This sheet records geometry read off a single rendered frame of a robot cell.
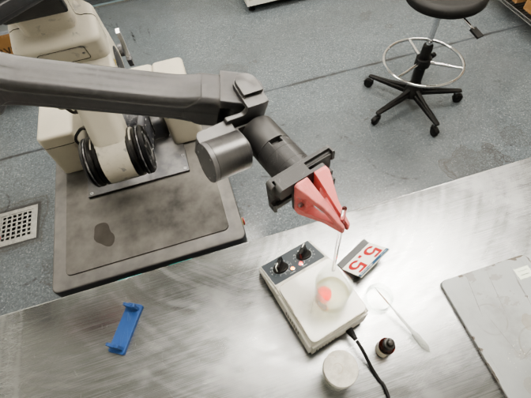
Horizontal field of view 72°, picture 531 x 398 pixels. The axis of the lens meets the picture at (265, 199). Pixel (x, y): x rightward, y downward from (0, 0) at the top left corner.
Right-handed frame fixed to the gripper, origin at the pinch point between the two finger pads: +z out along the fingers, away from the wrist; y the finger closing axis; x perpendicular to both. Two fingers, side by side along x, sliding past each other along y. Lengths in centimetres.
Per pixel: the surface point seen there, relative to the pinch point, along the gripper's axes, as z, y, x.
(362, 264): -1.6, 10.7, 32.7
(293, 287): -4.2, -5.1, 26.2
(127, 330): -18, -36, 33
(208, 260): -22.6, -15.6, 34.8
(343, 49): -139, 130, 114
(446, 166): -35, 109, 113
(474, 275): 12.9, 28.3, 34.8
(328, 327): 5.1, -4.2, 26.2
